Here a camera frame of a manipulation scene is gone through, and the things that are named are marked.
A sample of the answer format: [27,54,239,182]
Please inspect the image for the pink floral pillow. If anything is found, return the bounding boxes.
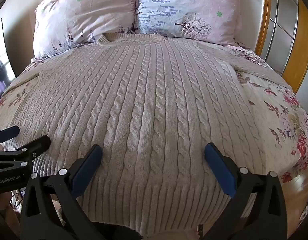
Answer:
[34,0,139,59]

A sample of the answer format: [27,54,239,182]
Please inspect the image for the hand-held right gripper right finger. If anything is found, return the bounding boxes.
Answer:
[201,142,288,240]

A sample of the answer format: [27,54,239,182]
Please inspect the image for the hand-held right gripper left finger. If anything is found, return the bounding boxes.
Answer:
[19,144,106,240]

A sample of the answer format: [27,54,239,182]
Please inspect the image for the beige cable-knit sweater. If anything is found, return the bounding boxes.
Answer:
[0,32,294,237]

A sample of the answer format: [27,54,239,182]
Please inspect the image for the window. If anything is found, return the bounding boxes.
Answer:
[0,17,17,101]

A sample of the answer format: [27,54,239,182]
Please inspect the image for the floral bed sheet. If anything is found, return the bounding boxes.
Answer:
[0,40,308,183]

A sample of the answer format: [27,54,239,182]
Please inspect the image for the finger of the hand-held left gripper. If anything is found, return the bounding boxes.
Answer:
[0,135,51,173]
[0,126,21,147]

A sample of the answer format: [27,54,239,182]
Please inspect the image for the pink pillow with tree print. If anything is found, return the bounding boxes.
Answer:
[135,0,245,47]

